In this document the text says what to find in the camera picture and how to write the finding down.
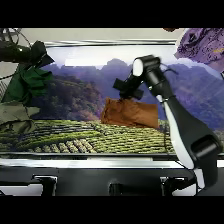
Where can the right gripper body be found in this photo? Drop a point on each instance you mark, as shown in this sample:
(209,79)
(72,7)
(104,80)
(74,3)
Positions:
(129,88)

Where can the brown garment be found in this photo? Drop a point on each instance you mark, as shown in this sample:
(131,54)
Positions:
(131,113)

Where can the dark green garment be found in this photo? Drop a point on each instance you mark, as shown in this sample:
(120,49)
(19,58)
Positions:
(31,83)

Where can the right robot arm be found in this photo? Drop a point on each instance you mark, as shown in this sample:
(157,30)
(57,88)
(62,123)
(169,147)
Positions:
(186,128)

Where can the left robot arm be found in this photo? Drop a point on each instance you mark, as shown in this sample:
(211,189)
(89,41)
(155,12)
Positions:
(13,51)

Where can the purple patterned garment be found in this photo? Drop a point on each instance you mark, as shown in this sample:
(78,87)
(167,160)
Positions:
(203,45)

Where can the olive green garment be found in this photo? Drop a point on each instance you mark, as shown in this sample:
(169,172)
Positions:
(16,115)

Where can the silver frame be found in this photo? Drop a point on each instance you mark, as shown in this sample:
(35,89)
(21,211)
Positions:
(86,163)

